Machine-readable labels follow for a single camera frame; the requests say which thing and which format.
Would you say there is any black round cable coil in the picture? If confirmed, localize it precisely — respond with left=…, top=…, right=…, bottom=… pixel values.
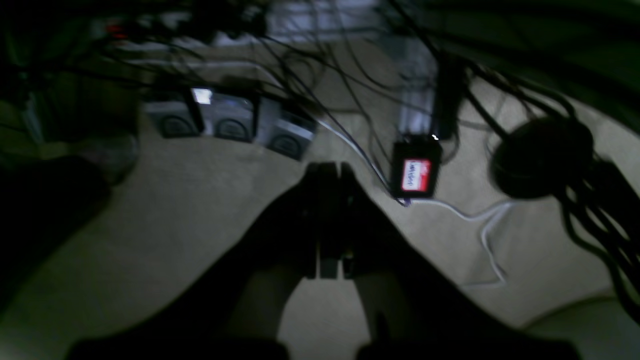
left=491, top=117, right=596, bottom=200

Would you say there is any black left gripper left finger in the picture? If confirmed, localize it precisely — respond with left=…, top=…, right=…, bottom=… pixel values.
left=66, top=162, right=321, bottom=360

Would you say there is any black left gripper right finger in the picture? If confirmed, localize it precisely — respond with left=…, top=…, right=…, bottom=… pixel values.
left=338, top=162, right=580, bottom=360

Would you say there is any white cable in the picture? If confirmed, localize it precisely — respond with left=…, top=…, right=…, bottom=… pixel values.
left=312, top=117, right=516, bottom=288

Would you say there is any grey foot pedal unit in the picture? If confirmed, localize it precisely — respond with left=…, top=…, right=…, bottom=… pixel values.
left=142, top=86, right=318, bottom=161

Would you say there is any black box red label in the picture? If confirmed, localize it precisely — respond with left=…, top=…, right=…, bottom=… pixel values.
left=390, top=136, right=443, bottom=200

